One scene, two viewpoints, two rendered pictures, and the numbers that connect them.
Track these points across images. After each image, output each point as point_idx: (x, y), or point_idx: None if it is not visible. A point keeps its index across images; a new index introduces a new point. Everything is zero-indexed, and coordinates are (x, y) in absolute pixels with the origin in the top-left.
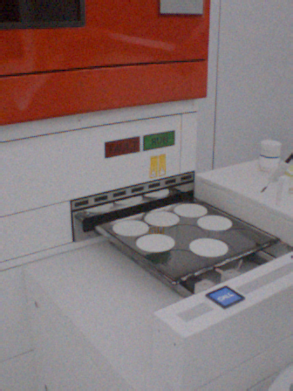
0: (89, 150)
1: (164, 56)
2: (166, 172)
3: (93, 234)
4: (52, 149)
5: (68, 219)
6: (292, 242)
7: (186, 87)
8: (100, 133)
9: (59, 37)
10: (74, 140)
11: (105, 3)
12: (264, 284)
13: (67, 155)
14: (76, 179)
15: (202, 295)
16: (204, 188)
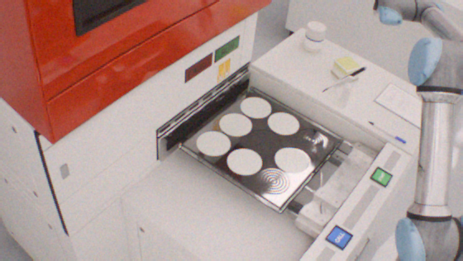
0: (172, 83)
1: None
2: (229, 72)
3: (174, 149)
4: (143, 96)
5: (154, 145)
6: (355, 143)
7: (258, 2)
8: (182, 64)
9: (161, 2)
10: (161, 80)
11: None
12: (360, 213)
13: (155, 95)
14: (161, 111)
15: (322, 239)
16: (261, 78)
